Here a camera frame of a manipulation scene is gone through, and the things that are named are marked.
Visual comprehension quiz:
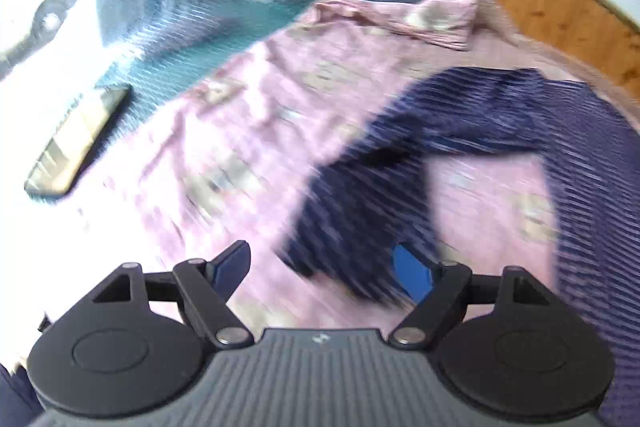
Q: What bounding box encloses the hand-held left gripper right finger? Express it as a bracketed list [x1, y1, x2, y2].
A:
[389, 243, 551, 350]

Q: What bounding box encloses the pink printed blanket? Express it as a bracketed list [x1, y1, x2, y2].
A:
[75, 0, 566, 333]

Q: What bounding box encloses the white car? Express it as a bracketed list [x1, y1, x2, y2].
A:
[0, 0, 78, 68]

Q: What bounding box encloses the black smartphone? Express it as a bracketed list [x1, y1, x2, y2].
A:
[24, 84, 133, 198]

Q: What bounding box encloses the green mattress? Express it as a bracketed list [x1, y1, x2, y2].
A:
[95, 0, 431, 108]

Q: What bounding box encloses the blue checked shirt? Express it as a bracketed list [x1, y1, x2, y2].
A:
[282, 67, 640, 427]

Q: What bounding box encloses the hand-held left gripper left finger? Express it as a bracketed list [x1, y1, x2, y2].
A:
[92, 240, 253, 350]

